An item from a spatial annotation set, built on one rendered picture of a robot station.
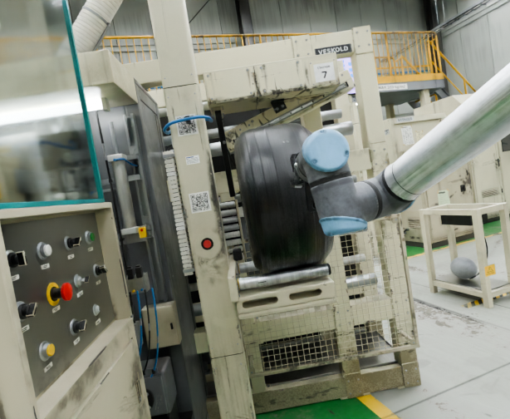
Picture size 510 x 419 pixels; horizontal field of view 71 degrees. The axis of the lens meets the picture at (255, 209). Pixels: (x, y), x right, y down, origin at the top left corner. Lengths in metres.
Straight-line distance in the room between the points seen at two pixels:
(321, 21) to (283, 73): 11.73
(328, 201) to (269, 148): 0.54
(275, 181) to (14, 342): 0.79
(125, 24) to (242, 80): 9.95
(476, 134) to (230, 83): 1.20
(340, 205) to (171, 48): 0.97
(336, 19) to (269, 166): 12.66
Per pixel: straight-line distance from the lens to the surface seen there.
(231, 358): 1.50
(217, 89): 1.68
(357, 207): 0.74
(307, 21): 13.16
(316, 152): 0.73
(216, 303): 1.42
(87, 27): 1.91
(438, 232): 5.75
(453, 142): 0.70
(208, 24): 11.91
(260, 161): 1.19
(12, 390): 0.78
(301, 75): 1.72
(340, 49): 2.14
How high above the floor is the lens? 1.23
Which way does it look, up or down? 3 degrees down
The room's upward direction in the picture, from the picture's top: 9 degrees counter-clockwise
